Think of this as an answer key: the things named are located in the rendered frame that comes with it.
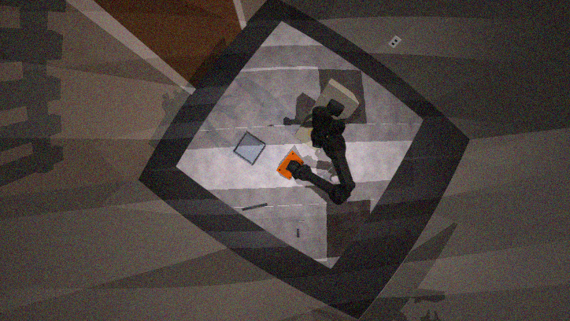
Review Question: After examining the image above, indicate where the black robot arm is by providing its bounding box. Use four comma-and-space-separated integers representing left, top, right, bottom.
286, 106, 355, 205

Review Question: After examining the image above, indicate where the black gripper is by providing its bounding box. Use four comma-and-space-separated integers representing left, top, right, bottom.
326, 98, 344, 117

